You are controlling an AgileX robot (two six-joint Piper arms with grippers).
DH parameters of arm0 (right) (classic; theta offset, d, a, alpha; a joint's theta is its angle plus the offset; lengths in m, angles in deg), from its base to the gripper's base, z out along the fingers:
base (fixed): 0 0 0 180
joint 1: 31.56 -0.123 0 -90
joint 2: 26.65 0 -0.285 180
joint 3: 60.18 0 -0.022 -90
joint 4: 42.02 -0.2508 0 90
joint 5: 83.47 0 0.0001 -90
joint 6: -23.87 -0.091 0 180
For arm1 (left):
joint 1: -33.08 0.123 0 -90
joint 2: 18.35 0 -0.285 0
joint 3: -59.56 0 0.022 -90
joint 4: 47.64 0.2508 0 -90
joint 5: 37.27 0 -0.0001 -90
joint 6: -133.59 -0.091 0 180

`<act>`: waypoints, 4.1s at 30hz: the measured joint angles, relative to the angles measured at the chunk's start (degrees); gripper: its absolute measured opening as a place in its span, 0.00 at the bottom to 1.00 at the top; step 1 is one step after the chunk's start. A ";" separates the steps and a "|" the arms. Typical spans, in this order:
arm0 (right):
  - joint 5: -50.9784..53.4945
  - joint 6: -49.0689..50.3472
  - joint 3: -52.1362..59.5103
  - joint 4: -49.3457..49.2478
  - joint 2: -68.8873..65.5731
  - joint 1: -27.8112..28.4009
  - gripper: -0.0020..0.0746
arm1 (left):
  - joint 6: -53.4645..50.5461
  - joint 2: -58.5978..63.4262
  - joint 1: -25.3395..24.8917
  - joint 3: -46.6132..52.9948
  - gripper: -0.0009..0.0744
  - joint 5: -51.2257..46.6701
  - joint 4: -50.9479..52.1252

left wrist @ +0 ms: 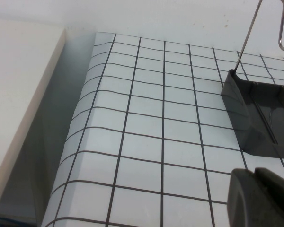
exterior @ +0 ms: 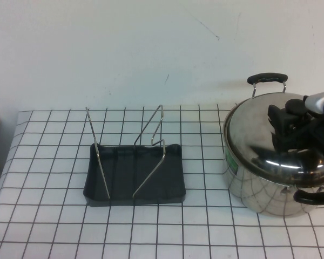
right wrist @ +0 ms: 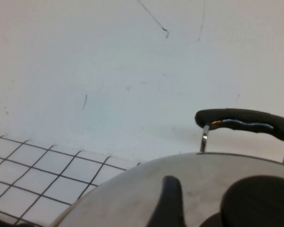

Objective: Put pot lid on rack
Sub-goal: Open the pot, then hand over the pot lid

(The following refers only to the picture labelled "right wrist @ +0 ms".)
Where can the white black-grid tablecloth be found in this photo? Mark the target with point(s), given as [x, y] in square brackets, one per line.
[38, 175]

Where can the stainless steel lid black knob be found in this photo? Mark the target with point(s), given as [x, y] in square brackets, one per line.
[132, 201]

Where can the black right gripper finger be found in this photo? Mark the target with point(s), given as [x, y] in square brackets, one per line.
[171, 203]

